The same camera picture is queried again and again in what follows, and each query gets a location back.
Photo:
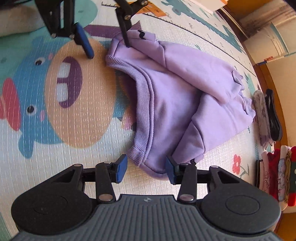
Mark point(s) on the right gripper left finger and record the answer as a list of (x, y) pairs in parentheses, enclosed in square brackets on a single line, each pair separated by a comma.
[(105, 175)]

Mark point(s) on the orange paper card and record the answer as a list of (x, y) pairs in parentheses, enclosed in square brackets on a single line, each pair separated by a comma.
[(152, 9)]

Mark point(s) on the striped folded garment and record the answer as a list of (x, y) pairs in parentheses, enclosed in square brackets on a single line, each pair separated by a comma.
[(257, 173)]

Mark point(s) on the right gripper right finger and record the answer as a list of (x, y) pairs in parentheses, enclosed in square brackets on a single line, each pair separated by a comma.
[(184, 175)]

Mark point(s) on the red folded sweater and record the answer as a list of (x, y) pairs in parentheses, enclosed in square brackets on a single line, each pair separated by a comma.
[(279, 163)]

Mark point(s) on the pink folded garment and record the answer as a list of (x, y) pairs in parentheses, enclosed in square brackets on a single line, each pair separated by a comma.
[(264, 176)]

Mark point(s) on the white plastic bucket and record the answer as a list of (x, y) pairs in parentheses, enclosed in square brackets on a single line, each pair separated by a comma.
[(272, 42)]

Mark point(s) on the white floral folded garment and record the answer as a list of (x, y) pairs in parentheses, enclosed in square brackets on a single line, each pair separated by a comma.
[(262, 119)]

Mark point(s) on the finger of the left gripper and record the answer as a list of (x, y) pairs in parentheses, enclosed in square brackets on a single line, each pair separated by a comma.
[(125, 12), (80, 38)]

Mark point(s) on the black folded garment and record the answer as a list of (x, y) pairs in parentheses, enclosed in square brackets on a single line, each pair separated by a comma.
[(274, 122)]

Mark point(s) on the purple sweatshirt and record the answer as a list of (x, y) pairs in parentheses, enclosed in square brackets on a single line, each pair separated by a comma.
[(188, 101)]

